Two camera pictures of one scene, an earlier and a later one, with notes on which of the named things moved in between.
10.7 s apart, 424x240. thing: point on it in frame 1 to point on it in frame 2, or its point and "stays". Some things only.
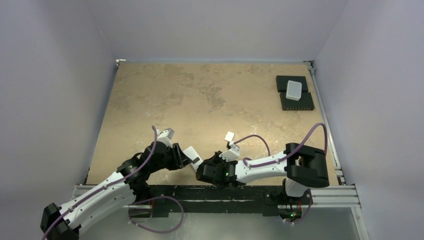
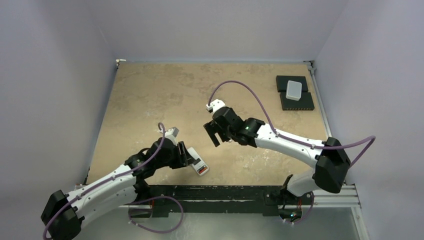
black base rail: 165,199 stays
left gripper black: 179,159 stays
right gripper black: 205,168 to 216,126
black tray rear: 282,82 stays
